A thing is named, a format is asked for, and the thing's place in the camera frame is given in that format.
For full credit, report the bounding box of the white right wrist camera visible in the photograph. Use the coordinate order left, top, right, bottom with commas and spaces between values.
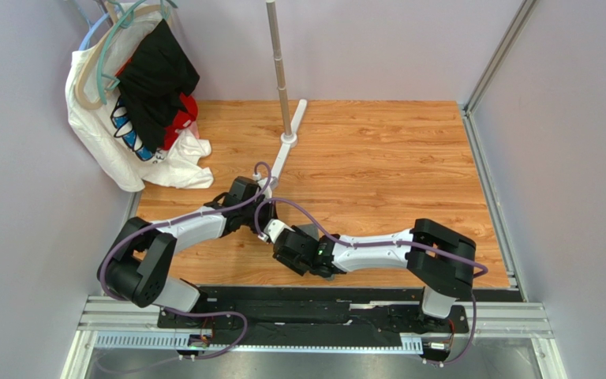
257, 220, 292, 244

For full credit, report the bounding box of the teal clothes hanger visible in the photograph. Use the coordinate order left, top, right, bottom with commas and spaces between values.
95, 1, 178, 107

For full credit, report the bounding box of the white T-shirt with print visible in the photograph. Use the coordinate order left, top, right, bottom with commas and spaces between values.
65, 20, 214, 193

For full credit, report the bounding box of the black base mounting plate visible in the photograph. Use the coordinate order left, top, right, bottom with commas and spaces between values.
157, 286, 470, 347

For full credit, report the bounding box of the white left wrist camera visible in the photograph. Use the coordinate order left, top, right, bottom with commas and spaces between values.
252, 168, 278, 199

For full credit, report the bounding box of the white stand base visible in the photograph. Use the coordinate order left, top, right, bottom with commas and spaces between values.
271, 99, 308, 182

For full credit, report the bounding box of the black garment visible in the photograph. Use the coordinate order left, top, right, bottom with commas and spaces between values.
116, 18, 201, 155

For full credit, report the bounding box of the silver metal stand pole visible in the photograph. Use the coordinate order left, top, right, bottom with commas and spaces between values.
266, 0, 289, 108

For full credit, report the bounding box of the blue clothes hanger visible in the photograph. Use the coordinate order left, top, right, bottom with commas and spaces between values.
78, 13, 110, 51

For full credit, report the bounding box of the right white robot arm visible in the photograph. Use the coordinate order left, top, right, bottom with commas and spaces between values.
264, 219, 478, 319

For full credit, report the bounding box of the red garment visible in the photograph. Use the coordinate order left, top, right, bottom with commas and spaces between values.
115, 58, 200, 152

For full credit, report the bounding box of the beige clothes hanger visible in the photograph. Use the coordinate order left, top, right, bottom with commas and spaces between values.
74, 1, 178, 111

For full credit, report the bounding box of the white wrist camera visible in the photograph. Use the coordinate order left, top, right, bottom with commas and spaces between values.
257, 220, 292, 244
252, 168, 278, 199

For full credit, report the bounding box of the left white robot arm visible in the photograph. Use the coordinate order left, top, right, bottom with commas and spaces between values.
97, 176, 271, 313

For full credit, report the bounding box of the aluminium corner post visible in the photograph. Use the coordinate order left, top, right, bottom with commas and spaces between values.
462, 0, 541, 114

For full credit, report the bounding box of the grey cloth napkin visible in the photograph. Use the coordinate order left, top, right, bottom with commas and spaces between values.
296, 223, 335, 281

